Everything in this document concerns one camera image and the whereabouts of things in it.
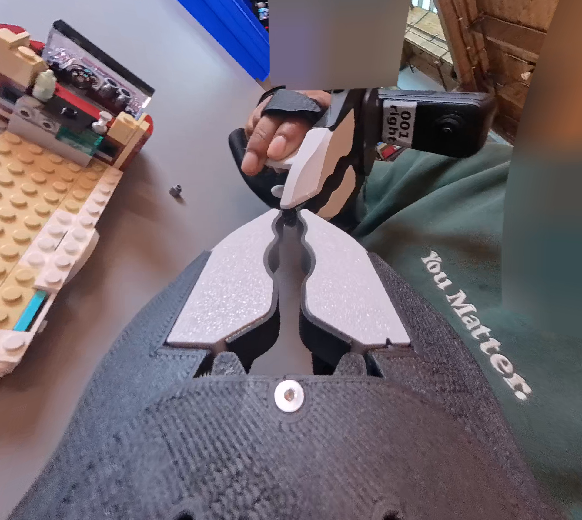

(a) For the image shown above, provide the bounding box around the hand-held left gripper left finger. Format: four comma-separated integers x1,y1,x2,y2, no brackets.
165,208,280,374

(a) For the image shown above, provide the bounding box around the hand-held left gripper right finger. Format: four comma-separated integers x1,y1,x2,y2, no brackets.
299,208,412,374

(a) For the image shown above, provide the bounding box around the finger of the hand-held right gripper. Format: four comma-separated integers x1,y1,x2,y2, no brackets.
315,162,359,219
279,112,357,211

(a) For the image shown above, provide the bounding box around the grey desk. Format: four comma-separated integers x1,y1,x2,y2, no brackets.
0,0,364,507

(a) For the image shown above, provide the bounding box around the person's right hand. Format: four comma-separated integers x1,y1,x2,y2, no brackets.
241,90,333,176

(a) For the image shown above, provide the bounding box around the blue plastic storage bin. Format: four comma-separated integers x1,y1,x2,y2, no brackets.
163,0,271,81

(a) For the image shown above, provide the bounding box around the tan white red brick vehicle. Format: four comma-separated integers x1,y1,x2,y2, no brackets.
0,19,155,377

